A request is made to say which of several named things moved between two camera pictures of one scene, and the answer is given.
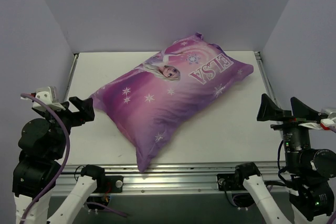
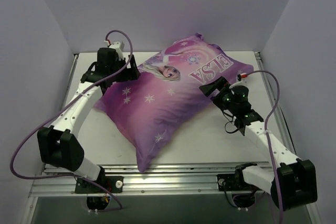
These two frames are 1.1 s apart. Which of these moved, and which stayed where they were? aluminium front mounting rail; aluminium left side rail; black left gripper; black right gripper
Moved: black left gripper; black right gripper
Stayed: aluminium left side rail; aluminium front mounting rail
